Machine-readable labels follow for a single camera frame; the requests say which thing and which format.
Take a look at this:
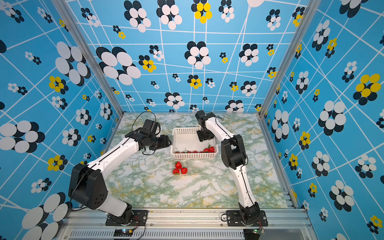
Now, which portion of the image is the white perforated plastic basket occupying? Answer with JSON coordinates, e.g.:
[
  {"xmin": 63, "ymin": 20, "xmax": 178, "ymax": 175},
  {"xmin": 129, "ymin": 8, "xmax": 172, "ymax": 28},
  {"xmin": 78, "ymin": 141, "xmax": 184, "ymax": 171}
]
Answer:
[{"xmin": 170, "ymin": 127, "xmax": 219, "ymax": 159}]

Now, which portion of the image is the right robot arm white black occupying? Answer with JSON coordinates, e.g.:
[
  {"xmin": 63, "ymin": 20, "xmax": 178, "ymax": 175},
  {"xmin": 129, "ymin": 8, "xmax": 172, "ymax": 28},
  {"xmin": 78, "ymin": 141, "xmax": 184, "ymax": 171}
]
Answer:
[{"xmin": 195, "ymin": 110, "xmax": 261, "ymax": 226}]

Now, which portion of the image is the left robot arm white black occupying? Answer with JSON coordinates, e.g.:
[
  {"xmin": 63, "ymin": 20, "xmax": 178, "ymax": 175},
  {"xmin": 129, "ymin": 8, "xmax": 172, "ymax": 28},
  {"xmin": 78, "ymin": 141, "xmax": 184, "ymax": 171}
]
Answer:
[{"xmin": 68, "ymin": 128, "xmax": 172, "ymax": 225}]

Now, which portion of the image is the clear plastic clamshell container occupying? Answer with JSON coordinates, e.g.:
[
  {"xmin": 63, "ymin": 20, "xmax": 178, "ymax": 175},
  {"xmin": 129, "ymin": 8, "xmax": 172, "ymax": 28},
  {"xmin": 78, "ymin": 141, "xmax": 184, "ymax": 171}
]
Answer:
[{"xmin": 169, "ymin": 159, "xmax": 211, "ymax": 176}]

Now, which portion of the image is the green circuit board left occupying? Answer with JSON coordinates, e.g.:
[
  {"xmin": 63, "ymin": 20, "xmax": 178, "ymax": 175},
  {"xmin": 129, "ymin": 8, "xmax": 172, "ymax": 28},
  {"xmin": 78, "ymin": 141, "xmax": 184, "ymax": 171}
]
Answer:
[{"xmin": 114, "ymin": 229, "xmax": 134, "ymax": 238}]

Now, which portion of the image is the circuit board right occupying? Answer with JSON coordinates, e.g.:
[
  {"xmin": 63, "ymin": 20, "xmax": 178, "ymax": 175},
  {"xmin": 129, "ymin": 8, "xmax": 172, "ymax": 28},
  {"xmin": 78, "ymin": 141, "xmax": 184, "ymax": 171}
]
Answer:
[{"xmin": 243, "ymin": 229, "xmax": 265, "ymax": 240}]

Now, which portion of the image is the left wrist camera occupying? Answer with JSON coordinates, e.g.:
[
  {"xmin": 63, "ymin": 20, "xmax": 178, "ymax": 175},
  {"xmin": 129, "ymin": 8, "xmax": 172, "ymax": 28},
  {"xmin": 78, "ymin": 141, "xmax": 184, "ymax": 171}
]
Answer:
[{"xmin": 142, "ymin": 119, "xmax": 161, "ymax": 136}]

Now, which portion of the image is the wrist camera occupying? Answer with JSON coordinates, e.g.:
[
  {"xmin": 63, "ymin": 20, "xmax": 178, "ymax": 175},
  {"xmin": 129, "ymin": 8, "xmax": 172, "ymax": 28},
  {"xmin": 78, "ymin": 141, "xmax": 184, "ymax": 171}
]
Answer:
[
  {"xmin": 142, "ymin": 119, "xmax": 161, "ymax": 136},
  {"xmin": 195, "ymin": 110, "xmax": 207, "ymax": 122}
]

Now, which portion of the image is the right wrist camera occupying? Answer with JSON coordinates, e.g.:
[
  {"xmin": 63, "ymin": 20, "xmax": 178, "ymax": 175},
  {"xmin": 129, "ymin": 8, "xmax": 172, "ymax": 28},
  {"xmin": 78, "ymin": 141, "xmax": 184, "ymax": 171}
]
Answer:
[{"xmin": 195, "ymin": 110, "xmax": 207, "ymax": 122}]

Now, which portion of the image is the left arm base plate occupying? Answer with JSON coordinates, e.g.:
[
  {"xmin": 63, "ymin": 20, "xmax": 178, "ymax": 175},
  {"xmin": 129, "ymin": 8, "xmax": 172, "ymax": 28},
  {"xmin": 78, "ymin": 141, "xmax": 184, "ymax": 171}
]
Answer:
[{"xmin": 106, "ymin": 210, "xmax": 149, "ymax": 227}]

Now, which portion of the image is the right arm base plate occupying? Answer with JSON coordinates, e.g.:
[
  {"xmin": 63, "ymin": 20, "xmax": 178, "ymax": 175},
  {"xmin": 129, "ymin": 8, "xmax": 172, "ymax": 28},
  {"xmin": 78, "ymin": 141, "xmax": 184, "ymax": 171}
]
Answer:
[{"xmin": 222, "ymin": 210, "xmax": 269, "ymax": 228}]

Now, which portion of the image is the aluminium front frame rail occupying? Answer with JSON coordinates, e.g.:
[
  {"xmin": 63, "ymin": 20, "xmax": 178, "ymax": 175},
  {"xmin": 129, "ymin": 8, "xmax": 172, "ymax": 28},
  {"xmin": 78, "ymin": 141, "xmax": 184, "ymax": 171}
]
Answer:
[{"xmin": 57, "ymin": 208, "xmax": 318, "ymax": 240}]

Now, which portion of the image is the left aluminium corner post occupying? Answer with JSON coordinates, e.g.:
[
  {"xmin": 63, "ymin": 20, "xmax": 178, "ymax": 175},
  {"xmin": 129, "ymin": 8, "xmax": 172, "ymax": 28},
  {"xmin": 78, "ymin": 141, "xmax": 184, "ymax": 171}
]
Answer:
[{"xmin": 53, "ymin": 1, "xmax": 124, "ymax": 118}]

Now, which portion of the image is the aluminium corner post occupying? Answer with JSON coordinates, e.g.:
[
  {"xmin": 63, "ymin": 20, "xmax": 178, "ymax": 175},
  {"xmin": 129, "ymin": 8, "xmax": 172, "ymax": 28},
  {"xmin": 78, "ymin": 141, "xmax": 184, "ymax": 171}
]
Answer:
[
  {"xmin": 260, "ymin": 0, "xmax": 321, "ymax": 119},
  {"xmin": 53, "ymin": 1, "xmax": 124, "ymax": 118}
]

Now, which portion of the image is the right aluminium corner post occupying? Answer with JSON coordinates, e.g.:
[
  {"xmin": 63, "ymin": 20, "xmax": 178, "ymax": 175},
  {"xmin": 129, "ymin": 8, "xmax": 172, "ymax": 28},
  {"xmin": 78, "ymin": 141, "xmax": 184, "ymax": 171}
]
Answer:
[{"xmin": 260, "ymin": 0, "xmax": 321, "ymax": 119}]

